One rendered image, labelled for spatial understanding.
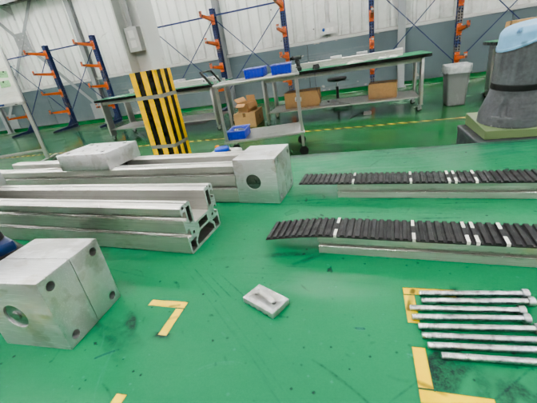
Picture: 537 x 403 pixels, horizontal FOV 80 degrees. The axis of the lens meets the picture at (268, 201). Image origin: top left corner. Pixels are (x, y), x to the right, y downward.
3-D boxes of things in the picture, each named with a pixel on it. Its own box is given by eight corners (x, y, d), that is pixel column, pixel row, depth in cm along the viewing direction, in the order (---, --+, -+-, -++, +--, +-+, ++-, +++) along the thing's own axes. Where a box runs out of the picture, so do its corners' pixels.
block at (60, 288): (131, 285, 47) (108, 228, 43) (72, 350, 37) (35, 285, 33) (76, 282, 49) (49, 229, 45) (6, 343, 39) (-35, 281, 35)
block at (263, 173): (296, 180, 75) (291, 140, 71) (280, 203, 64) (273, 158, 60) (260, 181, 78) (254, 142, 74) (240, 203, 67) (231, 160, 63)
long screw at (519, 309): (522, 310, 32) (523, 303, 32) (527, 317, 31) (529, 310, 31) (409, 307, 35) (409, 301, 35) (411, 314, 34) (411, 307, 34)
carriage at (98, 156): (144, 165, 85) (136, 140, 83) (113, 180, 76) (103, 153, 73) (99, 166, 91) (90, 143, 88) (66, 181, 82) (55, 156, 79)
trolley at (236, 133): (306, 141, 405) (297, 55, 364) (308, 154, 355) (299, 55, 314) (227, 152, 416) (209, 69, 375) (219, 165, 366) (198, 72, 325)
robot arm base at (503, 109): (467, 115, 92) (471, 79, 87) (524, 109, 90) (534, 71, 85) (493, 131, 79) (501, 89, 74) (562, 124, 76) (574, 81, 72)
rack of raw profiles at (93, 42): (10, 138, 931) (-30, 56, 841) (37, 130, 1008) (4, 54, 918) (101, 128, 834) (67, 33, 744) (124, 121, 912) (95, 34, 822)
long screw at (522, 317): (527, 318, 31) (528, 310, 31) (532, 326, 31) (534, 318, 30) (410, 317, 34) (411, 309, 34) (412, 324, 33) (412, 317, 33)
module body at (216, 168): (256, 184, 76) (251, 149, 72) (240, 203, 67) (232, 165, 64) (32, 186, 105) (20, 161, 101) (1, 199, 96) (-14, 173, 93)
